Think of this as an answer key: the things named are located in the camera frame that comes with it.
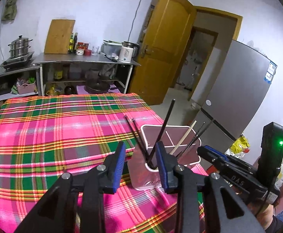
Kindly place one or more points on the metal kitchen shelf table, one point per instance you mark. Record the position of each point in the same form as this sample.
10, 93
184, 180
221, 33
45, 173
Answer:
71, 69

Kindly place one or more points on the yellow wooden door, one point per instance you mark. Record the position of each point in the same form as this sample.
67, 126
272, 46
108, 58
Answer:
162, 49

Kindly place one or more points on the silver refrigerator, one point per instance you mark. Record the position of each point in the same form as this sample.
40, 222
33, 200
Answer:
235, 97

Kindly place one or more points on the induction cooktop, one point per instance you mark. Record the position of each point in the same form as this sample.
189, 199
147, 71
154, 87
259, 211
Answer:
17, 62

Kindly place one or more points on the black chopstick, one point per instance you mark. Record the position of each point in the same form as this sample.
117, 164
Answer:
162, 130
138, 138
196, 137

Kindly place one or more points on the dark sauce bottle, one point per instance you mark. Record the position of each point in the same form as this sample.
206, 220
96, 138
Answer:
75, 40

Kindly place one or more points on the pink plaid tablecloth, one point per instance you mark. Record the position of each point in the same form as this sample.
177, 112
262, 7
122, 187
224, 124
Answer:
41, 137

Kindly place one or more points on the cream wooden chopstick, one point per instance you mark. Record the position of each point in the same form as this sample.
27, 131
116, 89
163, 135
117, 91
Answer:
183, 138

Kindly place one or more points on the stainless steel steamer pot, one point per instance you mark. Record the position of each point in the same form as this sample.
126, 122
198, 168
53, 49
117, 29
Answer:
19, 47

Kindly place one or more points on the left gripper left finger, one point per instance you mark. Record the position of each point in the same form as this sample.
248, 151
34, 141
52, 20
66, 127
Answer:
103, 179

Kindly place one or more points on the white electric kettle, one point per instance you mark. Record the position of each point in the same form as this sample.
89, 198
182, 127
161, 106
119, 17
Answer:
128, 51

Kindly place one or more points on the pink plastic utensil holder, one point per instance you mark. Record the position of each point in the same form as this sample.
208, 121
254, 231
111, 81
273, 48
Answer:
153, 161

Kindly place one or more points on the wooden cutting board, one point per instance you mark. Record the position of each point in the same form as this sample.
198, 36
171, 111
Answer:
58, 37

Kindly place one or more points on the low metal side shelf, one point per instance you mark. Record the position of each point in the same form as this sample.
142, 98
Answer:
9, 78

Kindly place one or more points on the red lidded jar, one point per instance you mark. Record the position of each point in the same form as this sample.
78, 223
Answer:
80, 48

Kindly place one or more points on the pink storage basket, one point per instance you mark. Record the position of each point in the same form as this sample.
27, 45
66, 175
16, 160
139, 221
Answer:
26, 88

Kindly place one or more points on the person's right hand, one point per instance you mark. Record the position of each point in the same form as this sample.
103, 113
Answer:
263, 213

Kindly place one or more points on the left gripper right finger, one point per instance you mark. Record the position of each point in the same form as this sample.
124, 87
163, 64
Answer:
180, 180

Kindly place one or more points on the green hanging cloth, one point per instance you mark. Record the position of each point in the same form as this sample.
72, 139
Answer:
10, 11

